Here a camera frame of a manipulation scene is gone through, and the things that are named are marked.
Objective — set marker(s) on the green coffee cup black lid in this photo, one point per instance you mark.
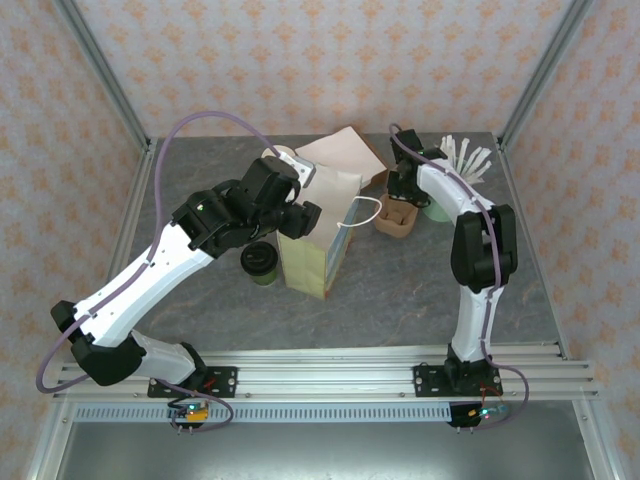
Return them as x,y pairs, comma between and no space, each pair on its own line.
260,260

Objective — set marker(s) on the printed paper bag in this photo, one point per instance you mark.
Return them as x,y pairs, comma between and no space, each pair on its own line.
305,270

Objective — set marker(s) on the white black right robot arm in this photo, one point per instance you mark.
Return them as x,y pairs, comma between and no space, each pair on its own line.
472,325

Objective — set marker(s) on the cardboard napkin box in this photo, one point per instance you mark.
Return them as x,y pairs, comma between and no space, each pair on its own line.
377,176

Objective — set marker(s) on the small control circuit board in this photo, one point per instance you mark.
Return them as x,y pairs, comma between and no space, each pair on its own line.
192,412
482,414

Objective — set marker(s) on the grey metal base panel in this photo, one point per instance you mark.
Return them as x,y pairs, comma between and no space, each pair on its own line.
325,450

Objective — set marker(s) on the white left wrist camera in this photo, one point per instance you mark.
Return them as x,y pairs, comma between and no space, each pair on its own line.
300,167

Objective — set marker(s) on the aluminium frame post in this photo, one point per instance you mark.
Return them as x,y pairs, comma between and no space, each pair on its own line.
102,70
544,70

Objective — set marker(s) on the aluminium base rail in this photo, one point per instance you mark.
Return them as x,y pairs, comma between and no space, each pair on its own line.
325,375

